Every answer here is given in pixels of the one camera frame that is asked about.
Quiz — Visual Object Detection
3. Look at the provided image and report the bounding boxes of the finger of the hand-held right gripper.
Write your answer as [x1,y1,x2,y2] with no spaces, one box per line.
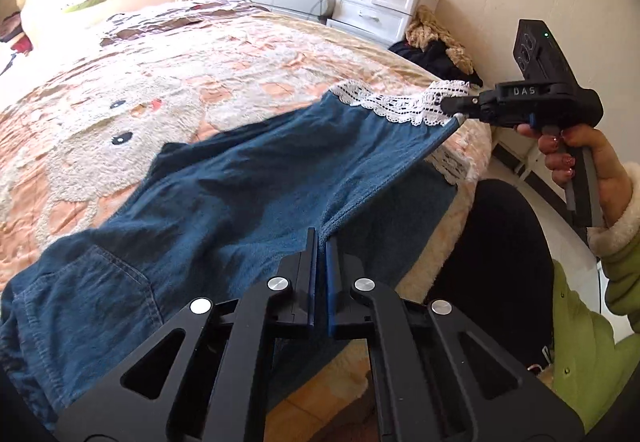
[440,94,482,121]

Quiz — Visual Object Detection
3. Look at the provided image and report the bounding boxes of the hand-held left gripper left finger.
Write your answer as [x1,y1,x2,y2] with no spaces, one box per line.
[52,228,321,442]

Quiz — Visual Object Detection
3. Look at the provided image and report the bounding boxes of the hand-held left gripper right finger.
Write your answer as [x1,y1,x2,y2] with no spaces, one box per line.
[325,241,587,442]

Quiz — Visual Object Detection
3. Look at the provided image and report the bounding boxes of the blue denim pants lace trim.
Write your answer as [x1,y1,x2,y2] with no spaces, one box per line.
[0,80,473,433]

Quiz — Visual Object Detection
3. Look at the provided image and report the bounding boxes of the person's right forearm green sleeve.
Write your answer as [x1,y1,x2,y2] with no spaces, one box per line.
[586,199,640,323]

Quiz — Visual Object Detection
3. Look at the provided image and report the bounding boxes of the person's right hand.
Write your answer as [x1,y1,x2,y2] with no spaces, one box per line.
[516,121,632,229]

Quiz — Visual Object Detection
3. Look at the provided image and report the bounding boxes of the black cloth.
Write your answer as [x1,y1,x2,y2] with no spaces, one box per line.
[389,39,484,89]

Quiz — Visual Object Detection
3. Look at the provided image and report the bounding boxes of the beige fuzzy clothes pile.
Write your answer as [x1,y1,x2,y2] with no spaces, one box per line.
[405,5,477,74]

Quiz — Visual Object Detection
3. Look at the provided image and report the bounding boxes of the white drawer cabinet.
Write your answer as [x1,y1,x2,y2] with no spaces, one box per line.
[326,0,427,46]

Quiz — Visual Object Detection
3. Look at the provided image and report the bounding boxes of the orange printed blanket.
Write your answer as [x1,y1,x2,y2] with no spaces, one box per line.
[0,0,493,442]

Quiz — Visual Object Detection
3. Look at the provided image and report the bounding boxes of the brown quilted bedspread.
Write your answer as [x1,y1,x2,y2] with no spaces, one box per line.
[97,0,273,48]

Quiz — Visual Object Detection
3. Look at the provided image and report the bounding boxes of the pink blanket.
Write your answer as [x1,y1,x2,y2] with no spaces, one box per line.
[0,12,31,56]

